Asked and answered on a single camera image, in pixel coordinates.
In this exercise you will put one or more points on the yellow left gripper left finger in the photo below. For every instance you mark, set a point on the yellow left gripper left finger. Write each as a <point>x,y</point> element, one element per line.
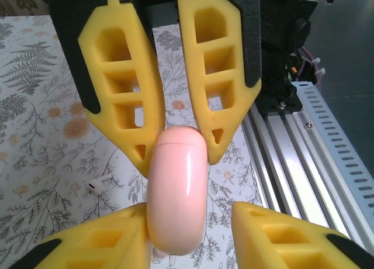
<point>96,245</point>

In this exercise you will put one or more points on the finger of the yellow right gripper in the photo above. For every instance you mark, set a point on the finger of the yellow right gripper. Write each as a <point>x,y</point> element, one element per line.
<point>96,76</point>
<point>193,76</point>

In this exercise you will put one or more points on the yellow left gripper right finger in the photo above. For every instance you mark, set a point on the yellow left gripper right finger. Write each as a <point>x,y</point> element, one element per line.
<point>263,245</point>

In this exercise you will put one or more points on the earbud charging case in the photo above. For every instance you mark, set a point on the earbud charging case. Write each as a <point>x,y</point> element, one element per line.
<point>175,193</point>

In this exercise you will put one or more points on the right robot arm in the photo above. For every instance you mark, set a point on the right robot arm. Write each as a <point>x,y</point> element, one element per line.
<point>280,32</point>

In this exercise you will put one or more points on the floral patterned table cover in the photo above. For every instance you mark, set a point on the floral patterned table cover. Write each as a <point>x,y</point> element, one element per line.
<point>29,105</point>

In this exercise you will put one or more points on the grey metal panel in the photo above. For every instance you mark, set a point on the grey metal panel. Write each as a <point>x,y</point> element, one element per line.
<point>344,61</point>

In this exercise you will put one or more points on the aluminium extrusion rail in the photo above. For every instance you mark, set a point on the aluminium extrusion rail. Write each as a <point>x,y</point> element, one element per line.
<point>292,163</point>

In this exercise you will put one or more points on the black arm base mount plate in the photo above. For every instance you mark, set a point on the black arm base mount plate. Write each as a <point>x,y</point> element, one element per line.
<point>280,103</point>

